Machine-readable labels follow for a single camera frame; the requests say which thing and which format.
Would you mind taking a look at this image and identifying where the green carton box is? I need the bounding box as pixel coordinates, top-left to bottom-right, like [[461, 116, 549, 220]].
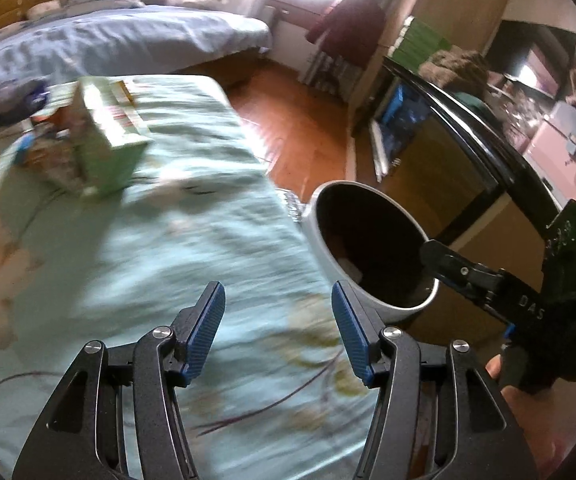
[[67, 76, 152, 196]]

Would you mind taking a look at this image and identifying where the red colourful candy wrapper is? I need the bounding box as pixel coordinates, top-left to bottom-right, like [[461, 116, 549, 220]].
[[14, 108, 86, 195]]

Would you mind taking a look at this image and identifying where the blue tissue pack wrapper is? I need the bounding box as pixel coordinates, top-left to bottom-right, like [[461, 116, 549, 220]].
[[0, 77, 49, 127]]

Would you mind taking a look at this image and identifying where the round black white trash bin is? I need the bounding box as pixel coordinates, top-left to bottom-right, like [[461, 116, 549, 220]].
[[301, 180, 439, 323]]

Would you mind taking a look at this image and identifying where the person's right hand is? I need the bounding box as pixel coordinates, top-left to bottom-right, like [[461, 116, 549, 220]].
[[484, 352, 574, 478]]

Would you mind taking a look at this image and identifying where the black tv cabinet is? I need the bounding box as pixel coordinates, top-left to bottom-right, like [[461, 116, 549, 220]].
[[351, 58, 560, 246]]

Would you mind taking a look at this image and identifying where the pink storage box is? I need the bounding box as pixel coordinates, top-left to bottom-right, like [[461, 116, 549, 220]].
[[523, 101, 576, 207]]

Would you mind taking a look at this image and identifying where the teal floral bed cover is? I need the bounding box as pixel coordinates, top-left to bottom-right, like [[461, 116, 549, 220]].
[[0, 76, 376, 479]]

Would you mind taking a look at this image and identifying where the brown plush toy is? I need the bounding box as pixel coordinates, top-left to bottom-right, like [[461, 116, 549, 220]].
[[418, 47, 489, 99]]

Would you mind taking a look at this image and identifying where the black television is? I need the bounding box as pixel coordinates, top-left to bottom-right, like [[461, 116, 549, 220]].
[[486, 20, 576, 99]]

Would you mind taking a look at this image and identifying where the stack of green boxes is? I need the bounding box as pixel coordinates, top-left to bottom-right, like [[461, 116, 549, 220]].
[[388, 15, 452, 72]]

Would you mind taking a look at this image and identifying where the wooden wardrobe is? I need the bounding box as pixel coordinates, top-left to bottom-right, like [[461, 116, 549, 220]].
[[349, 0, 508, 110]]

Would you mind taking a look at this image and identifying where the dark coat on rack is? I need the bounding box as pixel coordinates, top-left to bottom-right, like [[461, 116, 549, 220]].
[[305, 0, 385, 70]]

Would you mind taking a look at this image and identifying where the large bed blue sheet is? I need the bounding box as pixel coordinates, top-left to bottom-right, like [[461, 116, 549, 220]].
[[0, 6, 271, 84]]

